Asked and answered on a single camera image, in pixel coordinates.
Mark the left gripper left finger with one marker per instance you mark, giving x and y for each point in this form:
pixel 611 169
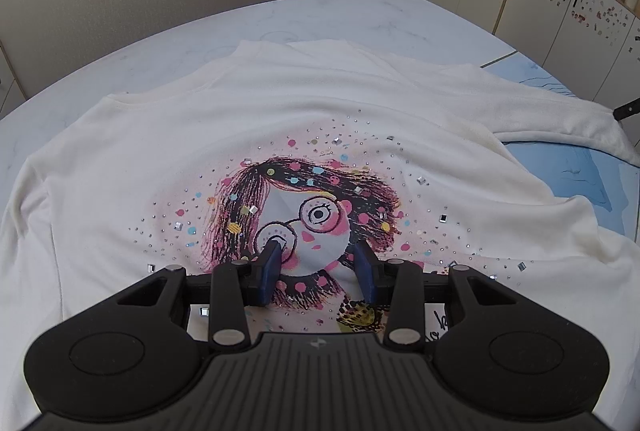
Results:
pixel 267 270

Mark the white printed sweatshirt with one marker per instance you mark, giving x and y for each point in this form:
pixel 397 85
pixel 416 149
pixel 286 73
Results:
pixel 315 146

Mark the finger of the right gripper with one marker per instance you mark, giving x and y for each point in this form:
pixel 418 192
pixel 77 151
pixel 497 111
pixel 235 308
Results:
pixel 627 110

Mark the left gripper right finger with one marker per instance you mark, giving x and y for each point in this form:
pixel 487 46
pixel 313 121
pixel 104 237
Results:
pixel 365 264

